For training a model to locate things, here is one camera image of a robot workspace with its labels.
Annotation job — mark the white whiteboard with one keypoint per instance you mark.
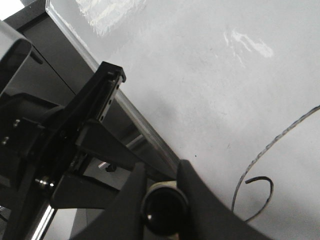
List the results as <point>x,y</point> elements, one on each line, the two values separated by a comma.
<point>229,85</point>

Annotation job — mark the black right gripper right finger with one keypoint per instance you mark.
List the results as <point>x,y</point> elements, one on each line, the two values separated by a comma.
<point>207,217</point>

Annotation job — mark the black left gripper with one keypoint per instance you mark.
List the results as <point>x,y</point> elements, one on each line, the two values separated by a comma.
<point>40,141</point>

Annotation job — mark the black white whiteboard marker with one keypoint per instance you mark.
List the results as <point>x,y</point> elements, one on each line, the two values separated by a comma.
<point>164,209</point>

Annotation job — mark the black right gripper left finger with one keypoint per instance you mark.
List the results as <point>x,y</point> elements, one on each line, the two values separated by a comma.
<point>120,218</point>

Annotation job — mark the grey aluminium whiteboard tray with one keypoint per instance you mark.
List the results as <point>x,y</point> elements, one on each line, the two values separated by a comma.
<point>120,100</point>

